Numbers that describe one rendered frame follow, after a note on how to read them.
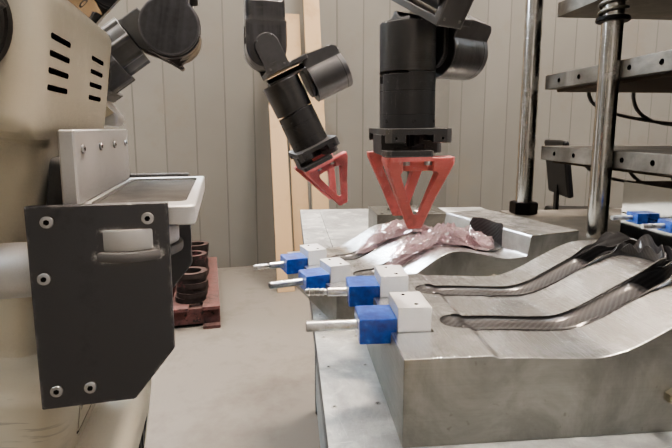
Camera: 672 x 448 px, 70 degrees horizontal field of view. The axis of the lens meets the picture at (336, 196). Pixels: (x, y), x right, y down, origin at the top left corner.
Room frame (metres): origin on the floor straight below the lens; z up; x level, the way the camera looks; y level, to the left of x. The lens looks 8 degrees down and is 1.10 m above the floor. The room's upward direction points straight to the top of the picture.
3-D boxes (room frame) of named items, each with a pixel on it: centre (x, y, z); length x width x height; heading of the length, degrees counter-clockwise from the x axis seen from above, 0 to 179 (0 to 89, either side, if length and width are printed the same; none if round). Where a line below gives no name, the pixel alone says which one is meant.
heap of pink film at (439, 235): (0.91, -0.18, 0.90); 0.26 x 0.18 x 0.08; 113
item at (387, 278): (0.61, -0.02, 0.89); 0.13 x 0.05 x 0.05; 95
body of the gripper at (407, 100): (0.51, -0.07, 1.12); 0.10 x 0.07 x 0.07; 6
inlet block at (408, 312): (0.50, -0.03, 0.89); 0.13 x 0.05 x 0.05; 95
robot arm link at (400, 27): (0.51, -0.08, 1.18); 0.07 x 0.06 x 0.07; 128
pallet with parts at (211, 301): (2.98, 1.14, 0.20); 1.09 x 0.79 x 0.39; 13
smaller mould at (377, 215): (1.37, -0.20, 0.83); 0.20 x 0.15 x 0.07; 95
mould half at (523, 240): (0.92, -0.18, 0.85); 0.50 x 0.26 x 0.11; 113
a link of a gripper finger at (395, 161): (0.49, -0.08, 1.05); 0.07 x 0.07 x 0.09; 6
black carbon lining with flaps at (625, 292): (0.58, -0.28, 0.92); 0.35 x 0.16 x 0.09; 95
